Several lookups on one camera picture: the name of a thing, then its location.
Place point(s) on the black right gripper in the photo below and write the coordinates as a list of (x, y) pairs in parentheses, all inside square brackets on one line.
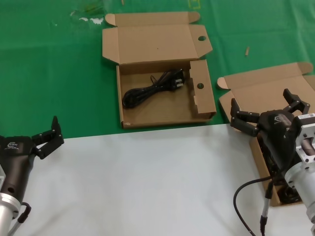
[(278, 132)]

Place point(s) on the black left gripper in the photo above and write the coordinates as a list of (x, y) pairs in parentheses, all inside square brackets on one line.
[(14, 159)]

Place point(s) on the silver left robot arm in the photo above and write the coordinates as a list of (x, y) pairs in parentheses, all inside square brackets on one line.
[(6, 211)]

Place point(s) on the open cardboard box with holes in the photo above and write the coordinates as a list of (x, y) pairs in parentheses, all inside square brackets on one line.
[(152, 39)]

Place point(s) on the small tan cardboard sliver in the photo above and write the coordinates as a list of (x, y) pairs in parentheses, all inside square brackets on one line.
[(246, 51)]

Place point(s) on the green table cloth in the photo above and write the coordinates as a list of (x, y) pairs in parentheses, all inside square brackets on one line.
[(49, 73)]

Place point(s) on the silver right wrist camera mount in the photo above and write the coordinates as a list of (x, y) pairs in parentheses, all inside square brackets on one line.
[(306, 137)]

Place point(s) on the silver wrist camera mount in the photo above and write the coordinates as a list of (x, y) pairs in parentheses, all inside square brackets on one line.
[(1, 177), (306, 137)]

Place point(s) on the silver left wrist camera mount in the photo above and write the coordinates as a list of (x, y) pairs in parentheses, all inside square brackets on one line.
[(1, 177)]

